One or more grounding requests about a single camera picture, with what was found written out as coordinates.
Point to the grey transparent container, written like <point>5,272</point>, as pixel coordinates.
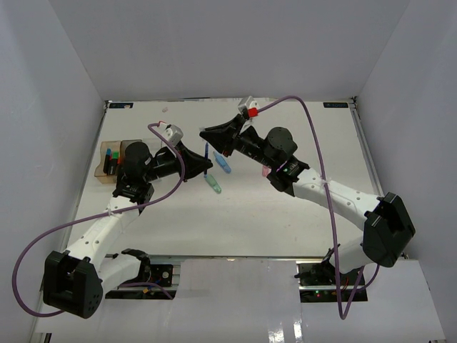
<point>126,143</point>

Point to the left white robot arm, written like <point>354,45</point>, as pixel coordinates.
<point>76,280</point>

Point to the orange cap black highlighter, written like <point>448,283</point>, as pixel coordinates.
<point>119,166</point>

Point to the green transparent highlighter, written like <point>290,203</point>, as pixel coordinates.
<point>211,181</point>

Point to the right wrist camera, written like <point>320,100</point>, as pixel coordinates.
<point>248,108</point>

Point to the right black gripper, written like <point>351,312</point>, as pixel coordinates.
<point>226,136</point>

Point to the green cap black highlighter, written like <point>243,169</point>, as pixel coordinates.
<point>113,162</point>

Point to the blue pen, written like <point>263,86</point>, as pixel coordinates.
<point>206,156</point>

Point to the left blue table label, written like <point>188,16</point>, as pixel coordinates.
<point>121,105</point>

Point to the blue transparent highlighter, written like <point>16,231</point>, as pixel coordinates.
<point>220,160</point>

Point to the blue table label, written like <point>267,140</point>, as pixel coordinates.
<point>335,105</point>
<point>121,105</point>

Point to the blue cap black highlighter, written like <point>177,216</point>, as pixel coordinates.
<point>107,161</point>

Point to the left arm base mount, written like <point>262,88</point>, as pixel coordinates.
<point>152,280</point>

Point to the right blue table label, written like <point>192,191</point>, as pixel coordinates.
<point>335,105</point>

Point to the brown transparent container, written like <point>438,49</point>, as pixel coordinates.
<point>98,173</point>

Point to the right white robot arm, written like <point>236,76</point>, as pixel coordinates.
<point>384,221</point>

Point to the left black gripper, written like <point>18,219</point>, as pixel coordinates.
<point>194,163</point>

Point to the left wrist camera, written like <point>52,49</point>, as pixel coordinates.
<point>171,133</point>

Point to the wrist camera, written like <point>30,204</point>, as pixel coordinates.
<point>171,133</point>
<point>248,108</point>

